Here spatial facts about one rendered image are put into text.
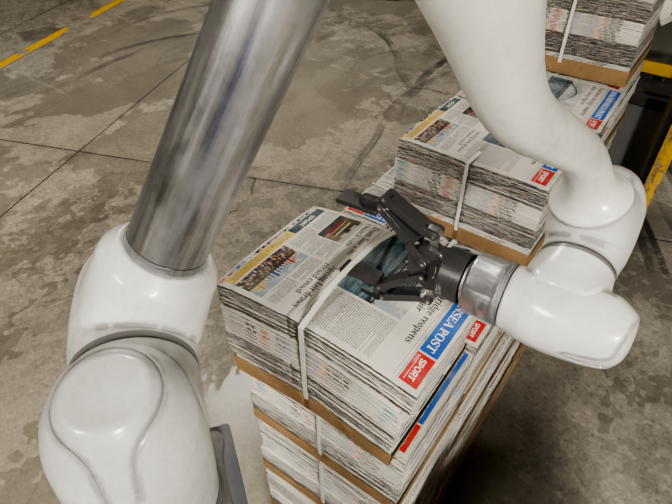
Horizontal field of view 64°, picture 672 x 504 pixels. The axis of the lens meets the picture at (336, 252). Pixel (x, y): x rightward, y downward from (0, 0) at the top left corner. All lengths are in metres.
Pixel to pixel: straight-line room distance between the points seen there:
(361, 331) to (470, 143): 0.65
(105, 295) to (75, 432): 0.18
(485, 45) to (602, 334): 0.40
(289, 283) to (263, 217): 1.92
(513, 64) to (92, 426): 0.47
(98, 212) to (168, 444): 2.58
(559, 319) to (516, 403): 1.44
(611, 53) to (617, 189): 0.99
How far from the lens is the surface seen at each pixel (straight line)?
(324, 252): 0.96
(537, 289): 0.71
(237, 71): 0.53
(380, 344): 0.82
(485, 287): 0.72
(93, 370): 0.58
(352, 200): 0.80
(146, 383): 0.56
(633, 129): 2.53
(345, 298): 0.88
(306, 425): 1.15
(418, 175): 1.34
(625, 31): 1.70
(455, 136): 1.35
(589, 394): 2.25
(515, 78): 0.45
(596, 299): 0.72
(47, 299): 2.67
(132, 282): 0.65
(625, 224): 0.77
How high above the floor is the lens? 1.70
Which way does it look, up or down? 41 degrees down
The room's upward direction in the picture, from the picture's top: straight up
